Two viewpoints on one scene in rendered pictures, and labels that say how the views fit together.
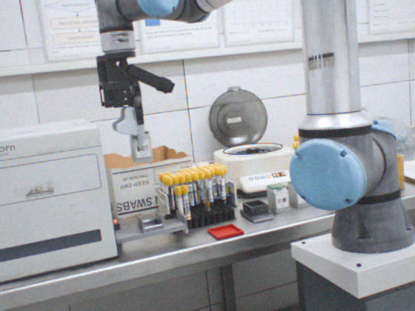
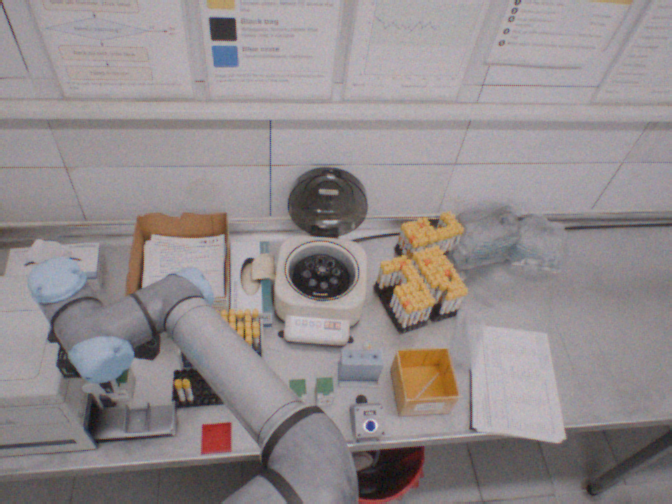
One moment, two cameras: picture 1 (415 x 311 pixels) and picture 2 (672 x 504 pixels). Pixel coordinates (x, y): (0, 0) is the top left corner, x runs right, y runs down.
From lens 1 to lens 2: 115 cm
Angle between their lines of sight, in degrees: 42
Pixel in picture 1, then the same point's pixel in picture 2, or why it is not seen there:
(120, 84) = not seen: hidden behind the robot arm
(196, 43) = (293, 93)
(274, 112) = (394, 179)
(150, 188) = not seen: hidden behind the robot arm
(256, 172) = (306, 316)
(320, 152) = not seen: outside the picture
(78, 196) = (45, 426)
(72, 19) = (95, 49)
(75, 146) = (32, 404)
